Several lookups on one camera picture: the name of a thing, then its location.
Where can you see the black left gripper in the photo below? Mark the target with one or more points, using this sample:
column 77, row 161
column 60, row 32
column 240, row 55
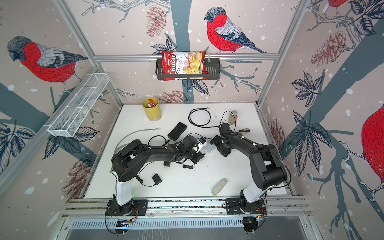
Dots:
column 200, row 155

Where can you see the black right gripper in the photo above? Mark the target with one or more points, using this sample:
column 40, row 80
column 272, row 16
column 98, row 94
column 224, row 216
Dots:
column 214, row 140

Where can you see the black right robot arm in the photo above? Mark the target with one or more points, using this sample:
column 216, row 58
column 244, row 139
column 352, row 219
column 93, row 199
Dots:
column 267, row 168

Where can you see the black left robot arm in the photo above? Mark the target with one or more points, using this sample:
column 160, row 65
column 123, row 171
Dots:
column 130, row 160

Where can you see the black ribbed power brick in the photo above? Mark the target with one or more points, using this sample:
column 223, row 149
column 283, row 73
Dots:
column 177, row 131

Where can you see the black yellow flathead screwdriver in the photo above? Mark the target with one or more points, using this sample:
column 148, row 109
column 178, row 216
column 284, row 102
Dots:
column 244, row 131

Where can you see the beige power strip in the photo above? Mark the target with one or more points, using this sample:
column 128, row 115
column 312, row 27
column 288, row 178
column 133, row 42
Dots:
column 219, row 186

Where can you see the yellow pen cup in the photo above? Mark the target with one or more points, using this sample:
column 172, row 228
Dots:
column 152, row 108

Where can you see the red cassava chips bag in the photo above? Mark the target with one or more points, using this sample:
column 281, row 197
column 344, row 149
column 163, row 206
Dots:
column 183, row 63

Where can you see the black wall plug adapter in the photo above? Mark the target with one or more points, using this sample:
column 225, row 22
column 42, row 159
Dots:
column 157, row 180

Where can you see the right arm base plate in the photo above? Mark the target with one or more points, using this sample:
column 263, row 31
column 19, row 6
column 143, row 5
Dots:
column 239, row 206

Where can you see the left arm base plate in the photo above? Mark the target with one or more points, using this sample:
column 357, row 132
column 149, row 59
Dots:
column 134, row 208

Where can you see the black wire wall basket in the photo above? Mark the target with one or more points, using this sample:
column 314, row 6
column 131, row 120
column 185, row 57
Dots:
column 212, row 66

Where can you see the white mesh wall shelf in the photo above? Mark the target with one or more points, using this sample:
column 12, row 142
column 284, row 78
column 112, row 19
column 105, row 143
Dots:
column 81, row 102

